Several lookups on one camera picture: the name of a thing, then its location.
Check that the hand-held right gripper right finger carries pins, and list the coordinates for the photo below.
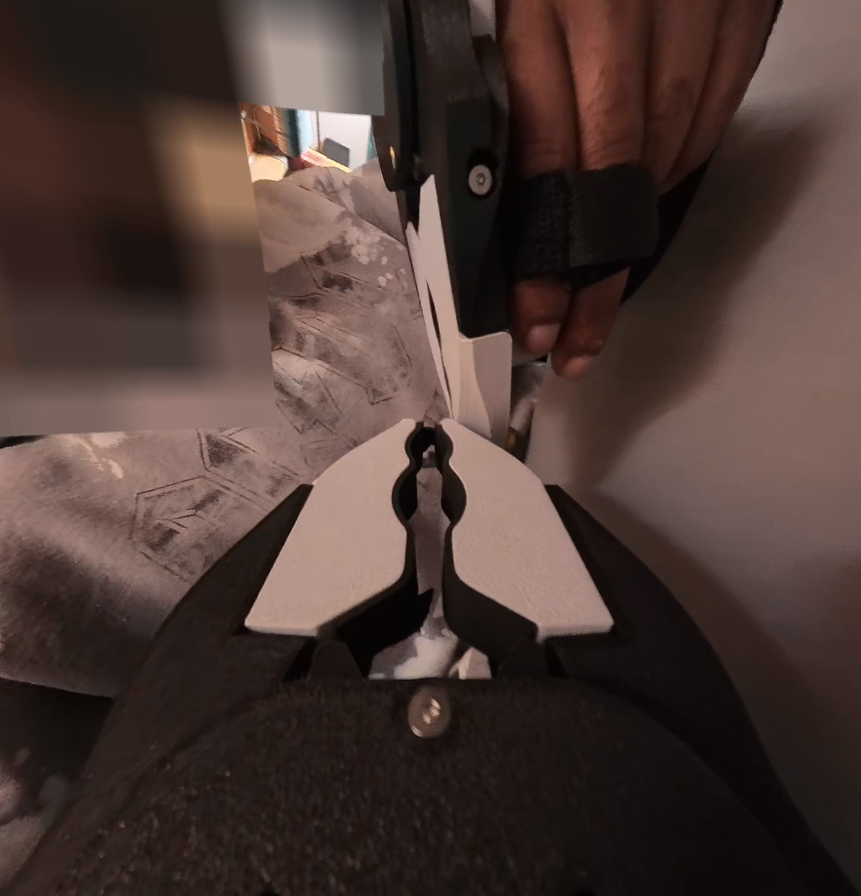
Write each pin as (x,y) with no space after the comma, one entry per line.
(535,560)

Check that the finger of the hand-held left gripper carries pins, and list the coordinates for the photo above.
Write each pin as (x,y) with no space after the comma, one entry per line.
(479,378)
(428,266)

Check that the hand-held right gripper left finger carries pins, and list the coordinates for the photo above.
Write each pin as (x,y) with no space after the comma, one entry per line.
(332,560)

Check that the person's left hand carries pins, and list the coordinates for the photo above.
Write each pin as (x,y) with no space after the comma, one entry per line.
(598,84)

